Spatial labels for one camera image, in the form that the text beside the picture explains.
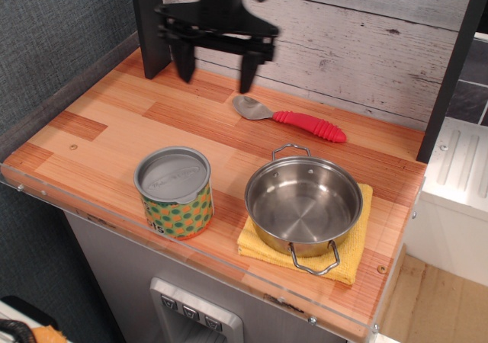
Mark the silver dispenser panel with buttons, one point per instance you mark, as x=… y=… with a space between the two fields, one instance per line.
x=185 y=317

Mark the dark grey right post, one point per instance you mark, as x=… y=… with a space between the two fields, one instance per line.
x=461 y=48

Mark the spoon with red handle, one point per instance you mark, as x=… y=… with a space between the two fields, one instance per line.
x=252 y=109

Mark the green orange dotted can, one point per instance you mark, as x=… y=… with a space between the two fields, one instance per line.
x=175 y=189

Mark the orange object at corner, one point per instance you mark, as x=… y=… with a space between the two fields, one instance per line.
x=48 y=334

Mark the stainless steel pot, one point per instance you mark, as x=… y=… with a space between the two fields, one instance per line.
x=304 y=207

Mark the clear acrylic edge guard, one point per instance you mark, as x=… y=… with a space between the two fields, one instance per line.
x=107 y=194

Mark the dark grey post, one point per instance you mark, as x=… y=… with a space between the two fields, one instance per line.
x=461 y=48
x=155 y=52

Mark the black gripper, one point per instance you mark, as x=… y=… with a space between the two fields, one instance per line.
x=222 y=25

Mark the yellow folded cloth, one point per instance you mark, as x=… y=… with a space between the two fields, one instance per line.
x=350 y=251

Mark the white toy sink unit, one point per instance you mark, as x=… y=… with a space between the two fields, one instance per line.
x=448 y=226

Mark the dark grey left post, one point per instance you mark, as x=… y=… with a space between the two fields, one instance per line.
x=155 y=52

